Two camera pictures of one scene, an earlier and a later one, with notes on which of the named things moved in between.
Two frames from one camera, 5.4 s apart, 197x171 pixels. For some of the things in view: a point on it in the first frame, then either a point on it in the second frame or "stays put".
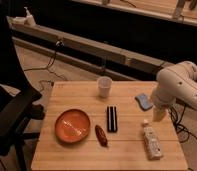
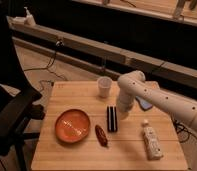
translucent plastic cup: [104, 83] stays put
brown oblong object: [101, 135] stays put
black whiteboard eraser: [112, 120] stays put
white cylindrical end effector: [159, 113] → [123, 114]
